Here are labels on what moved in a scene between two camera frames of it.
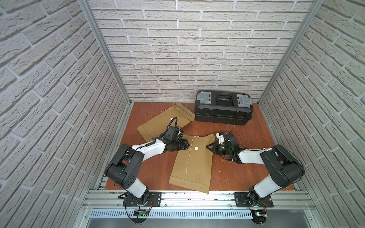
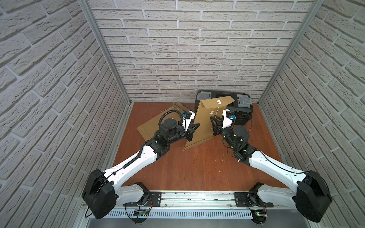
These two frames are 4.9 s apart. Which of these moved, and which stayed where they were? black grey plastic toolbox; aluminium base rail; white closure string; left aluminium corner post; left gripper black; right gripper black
Moved: left gripper black; right gripper black; white closure string
Stayed: left aluminium corner post; black grey plastic toolbox; aluminium base rail
